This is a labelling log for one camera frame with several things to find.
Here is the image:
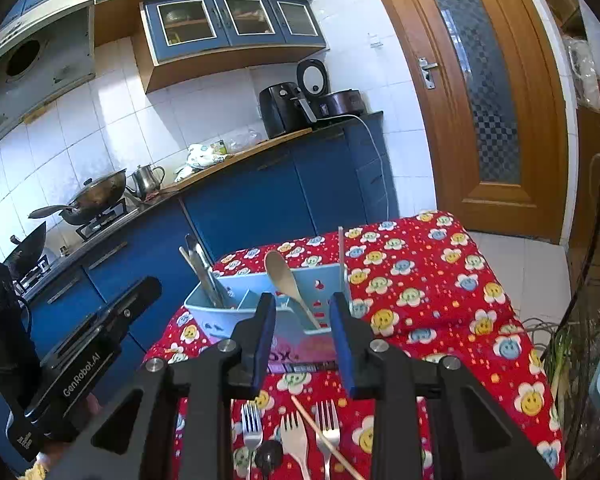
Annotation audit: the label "small dark wok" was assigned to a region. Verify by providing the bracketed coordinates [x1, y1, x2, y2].
[2, 221, 48, 281]

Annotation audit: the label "wall cabinet with glass doors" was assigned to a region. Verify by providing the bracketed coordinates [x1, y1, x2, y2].
[132, 0, 328, 93]

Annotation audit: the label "white power cable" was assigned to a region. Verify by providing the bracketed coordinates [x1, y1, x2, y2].
[330, 114, 391, 221]

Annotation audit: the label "black spoon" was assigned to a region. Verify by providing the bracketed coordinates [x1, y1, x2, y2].
[253, 441, 285, 480]

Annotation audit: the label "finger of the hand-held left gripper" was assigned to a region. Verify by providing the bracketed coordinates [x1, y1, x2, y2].
[55, 276, 163, 361]

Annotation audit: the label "silver door handle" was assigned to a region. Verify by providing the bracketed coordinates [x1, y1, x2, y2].
[418, 57, 439, 91]

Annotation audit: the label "pale long-handled spoon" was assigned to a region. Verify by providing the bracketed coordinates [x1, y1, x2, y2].
[264, 250, 323, 331]

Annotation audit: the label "wooden door with glass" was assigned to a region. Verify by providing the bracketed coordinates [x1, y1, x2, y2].
[360, 0, 571, 246]

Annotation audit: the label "white plastic fork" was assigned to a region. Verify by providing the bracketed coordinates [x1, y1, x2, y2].
[279, 411, 312, 480]

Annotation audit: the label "rice cooker with open lid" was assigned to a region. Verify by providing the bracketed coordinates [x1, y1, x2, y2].
[296, 58, 367, 122]

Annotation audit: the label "red smiley flower tablecloth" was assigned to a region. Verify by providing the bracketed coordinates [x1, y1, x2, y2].
[142, 210, 566, 480]

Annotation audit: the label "black wire rack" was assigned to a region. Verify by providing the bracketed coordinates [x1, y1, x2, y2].
[555, 120, 600, 466]

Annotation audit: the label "black air fryer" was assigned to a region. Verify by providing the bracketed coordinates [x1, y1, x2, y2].
[258, 82, 317, 139]

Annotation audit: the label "wooden chopstick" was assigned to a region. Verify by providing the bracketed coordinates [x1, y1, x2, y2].
[178, 246, 216, 306]
[290, 395, 368, 480]

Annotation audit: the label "metal fork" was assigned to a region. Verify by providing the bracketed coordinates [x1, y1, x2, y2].
[313, 400, 342, 480]
[241, 402, 264, 480]

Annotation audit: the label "grey range hood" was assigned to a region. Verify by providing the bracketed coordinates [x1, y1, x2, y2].
[0, 5, 97, 153]

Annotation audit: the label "large metal wok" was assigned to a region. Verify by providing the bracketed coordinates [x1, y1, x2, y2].
[60, 167, 128, 226]

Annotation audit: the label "metal kettle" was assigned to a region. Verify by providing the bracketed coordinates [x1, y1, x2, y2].
[130, 163, 166, 198]

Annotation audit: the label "white patterned cloth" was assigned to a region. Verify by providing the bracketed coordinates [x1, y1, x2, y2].
[172, 143, 226, 183]

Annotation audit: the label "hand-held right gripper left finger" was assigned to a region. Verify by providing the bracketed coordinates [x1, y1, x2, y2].
[45, 292, 278, 480]

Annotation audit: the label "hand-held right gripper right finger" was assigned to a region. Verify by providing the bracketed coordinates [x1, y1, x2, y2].
[328, 292, 561, 480]

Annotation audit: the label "metal tongs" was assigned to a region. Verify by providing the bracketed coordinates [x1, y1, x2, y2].
[185, 233, 228, 310]

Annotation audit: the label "green onions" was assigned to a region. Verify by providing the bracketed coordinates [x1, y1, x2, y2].
[522, 310, 600, 461]

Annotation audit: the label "light blue utensil box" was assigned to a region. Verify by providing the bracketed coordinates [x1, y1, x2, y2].
[183, 262, 353, 373]

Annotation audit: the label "blue kitchen base cabinets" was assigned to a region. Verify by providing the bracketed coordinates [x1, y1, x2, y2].
[0, 110, 401, 461]

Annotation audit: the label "bagged food packets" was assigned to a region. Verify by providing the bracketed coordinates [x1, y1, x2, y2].
[565, 35, 600, 113]

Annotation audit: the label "gas stove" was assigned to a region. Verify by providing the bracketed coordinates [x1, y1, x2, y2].
[10, 197, 141, 301]

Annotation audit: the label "wooden shelf unit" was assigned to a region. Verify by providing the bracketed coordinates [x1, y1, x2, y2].
[525, 0, 600, 271]

